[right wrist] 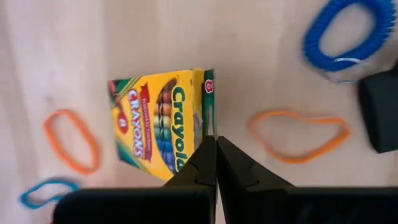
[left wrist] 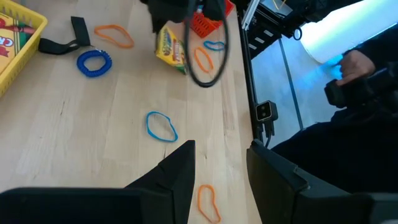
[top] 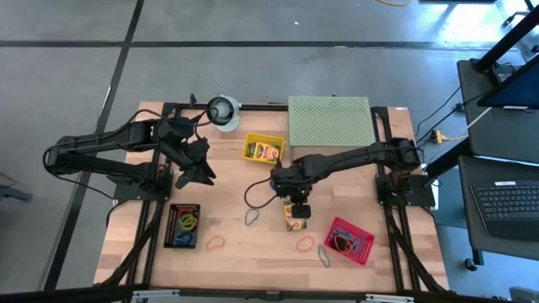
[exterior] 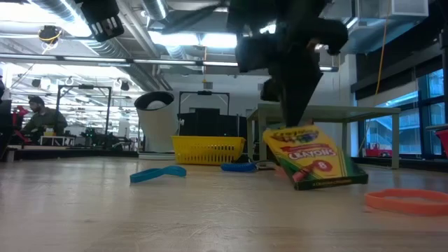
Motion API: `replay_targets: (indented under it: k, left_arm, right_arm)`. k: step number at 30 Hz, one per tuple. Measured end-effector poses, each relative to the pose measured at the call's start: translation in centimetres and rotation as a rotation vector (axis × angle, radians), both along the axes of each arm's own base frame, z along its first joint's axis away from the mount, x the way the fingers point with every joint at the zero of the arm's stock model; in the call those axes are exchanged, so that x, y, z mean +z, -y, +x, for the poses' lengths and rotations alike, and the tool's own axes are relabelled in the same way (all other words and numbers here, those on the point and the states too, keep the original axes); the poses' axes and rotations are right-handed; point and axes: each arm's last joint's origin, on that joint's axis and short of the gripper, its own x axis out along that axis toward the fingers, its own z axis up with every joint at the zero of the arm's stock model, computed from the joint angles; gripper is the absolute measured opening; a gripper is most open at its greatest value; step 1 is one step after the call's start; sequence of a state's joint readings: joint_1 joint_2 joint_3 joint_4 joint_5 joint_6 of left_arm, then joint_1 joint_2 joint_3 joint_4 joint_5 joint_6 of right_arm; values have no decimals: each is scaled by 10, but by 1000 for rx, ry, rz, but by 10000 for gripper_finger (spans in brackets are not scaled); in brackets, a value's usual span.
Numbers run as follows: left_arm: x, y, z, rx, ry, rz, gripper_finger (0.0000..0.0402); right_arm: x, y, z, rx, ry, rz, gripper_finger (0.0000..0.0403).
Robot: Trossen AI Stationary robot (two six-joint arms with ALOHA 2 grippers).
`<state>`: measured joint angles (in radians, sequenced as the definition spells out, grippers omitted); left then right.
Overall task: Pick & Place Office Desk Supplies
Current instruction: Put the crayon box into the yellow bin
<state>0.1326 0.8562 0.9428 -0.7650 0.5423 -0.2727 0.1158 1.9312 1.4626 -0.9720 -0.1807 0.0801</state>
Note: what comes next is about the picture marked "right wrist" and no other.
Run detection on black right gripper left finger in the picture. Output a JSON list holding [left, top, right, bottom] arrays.
[[52, 135, 218, 224]]

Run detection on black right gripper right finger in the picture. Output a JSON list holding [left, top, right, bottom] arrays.
[[216, 136, 398, 224]]

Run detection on yellow Crayola crayon box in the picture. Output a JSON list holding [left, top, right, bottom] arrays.
[[107, 67, 217, 182]]

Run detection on light blue rubber band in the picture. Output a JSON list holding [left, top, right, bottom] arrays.
[[19, 178, 81, 210]]

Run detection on blue spiral coil wristband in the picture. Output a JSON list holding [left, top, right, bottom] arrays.
[[300, 0, 397, 85]]

